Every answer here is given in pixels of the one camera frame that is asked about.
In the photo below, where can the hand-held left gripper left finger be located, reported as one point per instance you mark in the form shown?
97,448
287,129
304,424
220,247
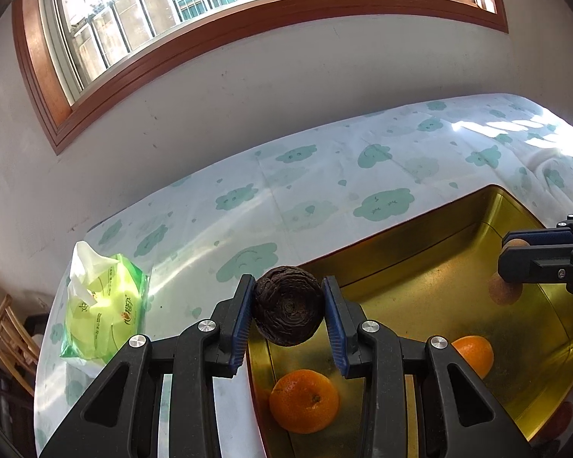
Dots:
245,334

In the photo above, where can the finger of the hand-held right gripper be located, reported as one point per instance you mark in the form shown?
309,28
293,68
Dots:
544,237
530,265

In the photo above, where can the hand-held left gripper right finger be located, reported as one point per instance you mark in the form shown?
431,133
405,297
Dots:
334,338

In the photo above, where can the wrinkled dark passion fruit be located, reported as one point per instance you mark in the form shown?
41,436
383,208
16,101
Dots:
289,305

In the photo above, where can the gold metal tin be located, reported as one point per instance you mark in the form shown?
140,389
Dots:
410,296

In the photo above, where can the orange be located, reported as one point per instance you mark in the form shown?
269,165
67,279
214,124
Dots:
304,400
475,355

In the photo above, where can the green tissue pack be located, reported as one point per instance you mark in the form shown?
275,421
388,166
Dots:
110,305

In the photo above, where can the cloud printed tablecloth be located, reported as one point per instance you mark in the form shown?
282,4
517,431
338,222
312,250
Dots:
315,186

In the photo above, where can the light wooden chair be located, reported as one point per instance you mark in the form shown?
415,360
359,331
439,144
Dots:
9,324

